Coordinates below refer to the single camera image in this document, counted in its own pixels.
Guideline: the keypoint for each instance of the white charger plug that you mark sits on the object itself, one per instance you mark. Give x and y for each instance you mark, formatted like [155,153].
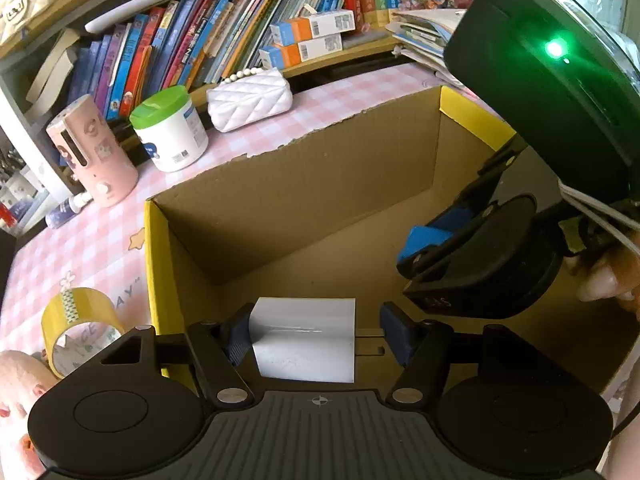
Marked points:
[300,340]

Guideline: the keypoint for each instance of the pink cylindrical humidifier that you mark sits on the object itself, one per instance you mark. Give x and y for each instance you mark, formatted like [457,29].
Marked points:
[90,160]

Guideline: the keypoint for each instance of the person's right hand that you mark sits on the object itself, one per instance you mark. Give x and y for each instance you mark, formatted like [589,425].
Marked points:
[610,275]

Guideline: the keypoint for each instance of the pile of books and papers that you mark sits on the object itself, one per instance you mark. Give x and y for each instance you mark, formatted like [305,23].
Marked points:
[425,40]

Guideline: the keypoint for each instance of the white orange blue carton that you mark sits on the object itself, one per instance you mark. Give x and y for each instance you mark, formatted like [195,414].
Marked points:
[300,52]
[315,25]

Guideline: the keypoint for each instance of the yellow tape roll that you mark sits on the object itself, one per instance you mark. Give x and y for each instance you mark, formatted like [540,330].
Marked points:
[90,300]

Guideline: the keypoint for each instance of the row of colourful books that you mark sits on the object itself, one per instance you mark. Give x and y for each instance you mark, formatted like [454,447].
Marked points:
[175,45]

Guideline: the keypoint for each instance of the thick beige book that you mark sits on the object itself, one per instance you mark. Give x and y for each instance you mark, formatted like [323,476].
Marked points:
[50,65]

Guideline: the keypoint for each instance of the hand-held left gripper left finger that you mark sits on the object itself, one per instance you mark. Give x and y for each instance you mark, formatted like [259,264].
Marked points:
[235,342]

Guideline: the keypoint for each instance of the white shelf unit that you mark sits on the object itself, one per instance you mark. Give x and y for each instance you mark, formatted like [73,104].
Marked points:
[30,130]

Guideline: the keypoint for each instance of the pink plush toy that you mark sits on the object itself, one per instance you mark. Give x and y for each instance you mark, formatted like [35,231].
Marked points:
[20,375]

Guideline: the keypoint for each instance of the yellow cardboard box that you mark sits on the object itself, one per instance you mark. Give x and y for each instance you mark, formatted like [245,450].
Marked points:
[300,200]

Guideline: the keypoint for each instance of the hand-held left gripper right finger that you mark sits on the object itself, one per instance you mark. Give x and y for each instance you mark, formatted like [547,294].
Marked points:
[397,335]

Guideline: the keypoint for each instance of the white quilted purse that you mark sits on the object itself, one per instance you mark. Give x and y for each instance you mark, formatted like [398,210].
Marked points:
[250,97]

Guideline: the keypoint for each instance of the wooden bookshelf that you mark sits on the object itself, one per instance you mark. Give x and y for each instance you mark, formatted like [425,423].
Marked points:
[325,62]

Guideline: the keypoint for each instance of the small spray bottle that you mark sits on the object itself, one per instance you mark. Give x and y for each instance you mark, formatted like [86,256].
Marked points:
[62,217]

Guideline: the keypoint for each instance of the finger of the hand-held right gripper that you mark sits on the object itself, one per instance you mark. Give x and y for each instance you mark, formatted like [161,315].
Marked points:
[422,242]
[457,217]

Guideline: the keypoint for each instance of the pink checked tablecloth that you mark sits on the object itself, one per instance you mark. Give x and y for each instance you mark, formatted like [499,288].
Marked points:
[75,260]

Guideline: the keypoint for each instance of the white jar green lid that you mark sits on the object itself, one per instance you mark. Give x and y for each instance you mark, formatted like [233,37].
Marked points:
[175,140]

